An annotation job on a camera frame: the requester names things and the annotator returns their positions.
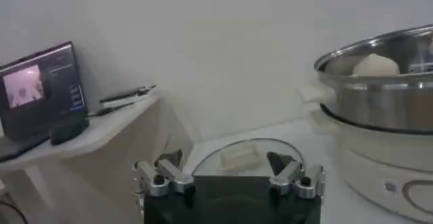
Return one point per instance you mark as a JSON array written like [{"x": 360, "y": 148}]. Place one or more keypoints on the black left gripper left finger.
[{"x": 162, "y": 176}]

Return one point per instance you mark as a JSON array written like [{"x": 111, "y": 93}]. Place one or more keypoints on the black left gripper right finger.
[{"x": 294, "y": 178}]

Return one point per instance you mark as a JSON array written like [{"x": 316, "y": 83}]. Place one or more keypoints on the round glass lid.
[{"x": 242, "y": 156}]

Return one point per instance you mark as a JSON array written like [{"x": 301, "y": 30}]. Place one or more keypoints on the white steamed bun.
[{"x": 375, "y": 65}]

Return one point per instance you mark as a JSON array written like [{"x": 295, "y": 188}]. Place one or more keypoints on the white side table with laptop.
[{"x": 101, "y": 151}]

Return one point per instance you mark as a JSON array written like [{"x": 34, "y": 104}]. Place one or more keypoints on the white electric cooker base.
[{"x": 382, "y": 168}]

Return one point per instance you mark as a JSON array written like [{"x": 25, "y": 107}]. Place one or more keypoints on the black flat tablet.
[{"x": 125, "y": 94}]

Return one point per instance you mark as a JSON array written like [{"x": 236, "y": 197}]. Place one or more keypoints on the black computer mouse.
[{"x": 69, "y": 130}]

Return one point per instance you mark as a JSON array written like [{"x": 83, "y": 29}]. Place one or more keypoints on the perforated steel steamer basket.
[{"x": 382, "y": 103}]

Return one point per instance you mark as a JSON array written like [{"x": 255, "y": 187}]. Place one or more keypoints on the black laptop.
[{"x": 40, "y": 90}]

